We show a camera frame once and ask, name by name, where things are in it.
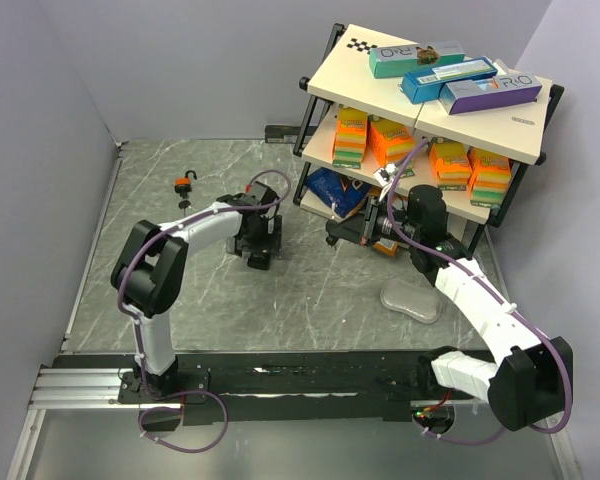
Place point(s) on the clear plastic pouch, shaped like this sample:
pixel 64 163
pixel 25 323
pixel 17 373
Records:
pixel 422 304

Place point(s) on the teal R+O box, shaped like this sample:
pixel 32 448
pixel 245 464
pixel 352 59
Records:
pixel 396 61

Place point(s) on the sponge pack far right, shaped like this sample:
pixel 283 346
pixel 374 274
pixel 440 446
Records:
pixel 490 179

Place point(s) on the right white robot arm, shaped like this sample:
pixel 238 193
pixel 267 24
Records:
pixel 528 381

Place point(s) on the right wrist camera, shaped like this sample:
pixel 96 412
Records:
pixel 385 175

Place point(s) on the blue chips bag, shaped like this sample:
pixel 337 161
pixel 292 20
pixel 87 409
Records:
pixel 342 194

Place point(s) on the blue box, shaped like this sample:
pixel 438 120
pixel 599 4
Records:
pixel 426 84

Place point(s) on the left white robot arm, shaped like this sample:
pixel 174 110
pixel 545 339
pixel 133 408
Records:
pixel 149 271

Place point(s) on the sponge pack far left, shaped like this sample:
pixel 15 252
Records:
pixel 350 138

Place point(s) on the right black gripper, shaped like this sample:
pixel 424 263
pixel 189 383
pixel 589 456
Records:
pixel 359 228

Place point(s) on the orange Kettle chips bag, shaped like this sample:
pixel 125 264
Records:
pixel 386 247

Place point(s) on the purple R+O box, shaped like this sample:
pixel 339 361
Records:
pixel 466 96

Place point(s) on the three-tier shelf rack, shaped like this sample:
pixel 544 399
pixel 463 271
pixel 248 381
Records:
pixel 343 78

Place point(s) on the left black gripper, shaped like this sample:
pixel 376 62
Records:
pixel 269 241

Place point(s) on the black device behind shelf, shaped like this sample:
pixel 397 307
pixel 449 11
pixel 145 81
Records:
pixel 281 134

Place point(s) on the orange padlock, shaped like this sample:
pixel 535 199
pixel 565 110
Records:
pixel 183 184

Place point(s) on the black-headed key bunch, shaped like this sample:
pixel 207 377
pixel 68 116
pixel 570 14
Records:
pixel 184 205

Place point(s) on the black padlock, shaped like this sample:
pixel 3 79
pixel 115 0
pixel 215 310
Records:
pixel 259 261

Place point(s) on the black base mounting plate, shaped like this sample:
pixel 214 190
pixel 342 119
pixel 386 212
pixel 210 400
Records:
pixel 205 387

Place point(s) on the orange sponge pack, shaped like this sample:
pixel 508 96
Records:
pixel 449 164
pixel 389 141

